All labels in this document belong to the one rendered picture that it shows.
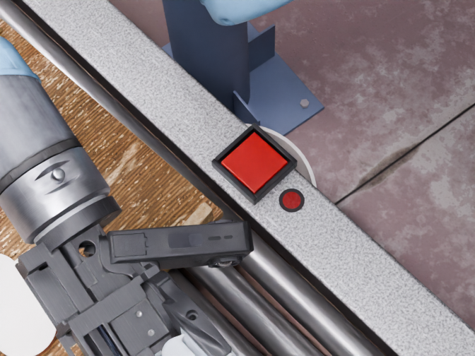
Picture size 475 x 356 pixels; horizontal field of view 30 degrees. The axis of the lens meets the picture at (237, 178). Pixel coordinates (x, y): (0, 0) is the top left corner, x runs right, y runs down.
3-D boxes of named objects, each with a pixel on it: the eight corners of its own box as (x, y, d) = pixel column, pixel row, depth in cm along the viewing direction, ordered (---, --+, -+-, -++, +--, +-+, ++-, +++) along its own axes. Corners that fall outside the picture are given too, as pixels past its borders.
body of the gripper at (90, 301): (97, 400, 67) (10, 268, 68) (187, 336, 71) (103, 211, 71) (115, 393, 60) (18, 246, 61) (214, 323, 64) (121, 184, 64)
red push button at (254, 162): (254, 135, 113) (254, 131, 111) (288, 166, 111) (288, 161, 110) (220, 166, 111) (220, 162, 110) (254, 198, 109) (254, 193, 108)
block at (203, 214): (205, 208, 107) (203, 200, 104) (216, 217, 106) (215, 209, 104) (171, 242, 105) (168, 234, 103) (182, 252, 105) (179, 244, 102)
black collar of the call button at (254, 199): (254, 127, 113) (254, 121, 112) (297, 166, 111) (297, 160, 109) (211, 166, 111) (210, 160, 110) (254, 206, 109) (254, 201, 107)
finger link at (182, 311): (218, 391, 62) (146, 318, 67) (237, 376, 62) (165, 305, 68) (210, 352, 58) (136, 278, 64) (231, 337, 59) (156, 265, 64)
